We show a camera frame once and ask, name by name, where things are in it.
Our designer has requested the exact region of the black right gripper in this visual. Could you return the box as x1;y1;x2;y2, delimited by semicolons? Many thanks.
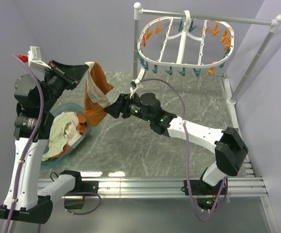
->
104;93;153;123

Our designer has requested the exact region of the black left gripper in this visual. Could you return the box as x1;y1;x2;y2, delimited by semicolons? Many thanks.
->
39;59;89;111

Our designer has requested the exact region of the orange underwear beige waistband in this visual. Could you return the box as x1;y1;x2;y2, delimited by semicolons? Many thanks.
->
83;62;113;127

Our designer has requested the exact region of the teal front clothes peg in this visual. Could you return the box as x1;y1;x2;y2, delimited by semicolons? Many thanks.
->
178;67;186;77

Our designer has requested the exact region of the white oval clip hanger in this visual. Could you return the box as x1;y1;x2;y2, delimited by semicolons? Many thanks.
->
133;6;235;77

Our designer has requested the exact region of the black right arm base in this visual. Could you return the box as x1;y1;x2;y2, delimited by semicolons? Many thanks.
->
181;180;228;196

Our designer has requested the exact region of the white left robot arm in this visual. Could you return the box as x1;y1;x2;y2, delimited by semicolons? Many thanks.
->
0;60;89;224

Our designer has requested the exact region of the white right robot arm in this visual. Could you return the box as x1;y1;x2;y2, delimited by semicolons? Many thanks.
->
104;93;248;196

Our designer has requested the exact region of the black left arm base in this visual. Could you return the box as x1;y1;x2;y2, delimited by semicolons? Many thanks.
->
74;181;99;193

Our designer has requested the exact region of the teal plastic basket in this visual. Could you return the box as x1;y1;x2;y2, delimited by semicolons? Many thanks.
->
41;103;91;168

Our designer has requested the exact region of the orange cloth in basket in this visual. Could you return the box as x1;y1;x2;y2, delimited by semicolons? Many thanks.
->
77;113;88;135

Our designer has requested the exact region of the pale yellow cloth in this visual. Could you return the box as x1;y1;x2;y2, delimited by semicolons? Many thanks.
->
42;112;81;161

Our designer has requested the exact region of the orange front clothes peg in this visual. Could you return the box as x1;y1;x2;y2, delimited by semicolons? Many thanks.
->
208;62;216;75

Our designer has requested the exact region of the white drying rack stand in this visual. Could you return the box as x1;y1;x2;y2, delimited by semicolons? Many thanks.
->
133;2;281;128

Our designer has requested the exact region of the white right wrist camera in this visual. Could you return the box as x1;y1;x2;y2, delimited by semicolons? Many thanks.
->
130;79;143;98

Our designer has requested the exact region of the aluminium mounting rail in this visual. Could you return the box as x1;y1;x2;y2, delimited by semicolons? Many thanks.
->
84;177;268;199

